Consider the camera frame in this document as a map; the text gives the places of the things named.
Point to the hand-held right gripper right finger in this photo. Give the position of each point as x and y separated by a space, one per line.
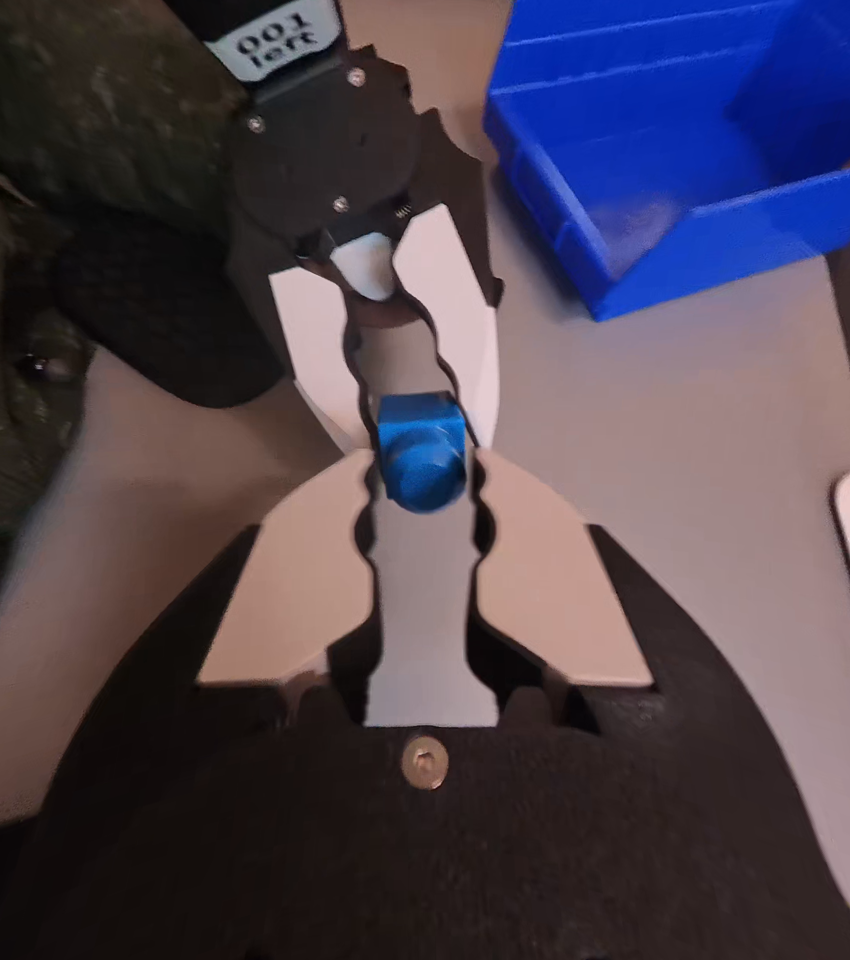
552 600

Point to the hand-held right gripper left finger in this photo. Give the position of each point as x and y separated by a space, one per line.
297 592

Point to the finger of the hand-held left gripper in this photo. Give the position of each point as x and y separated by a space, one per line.
462 322
312 337

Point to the blue mega block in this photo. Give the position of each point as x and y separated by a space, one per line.
421 457

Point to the blue plastic bin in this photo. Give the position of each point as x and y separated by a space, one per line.
657 150

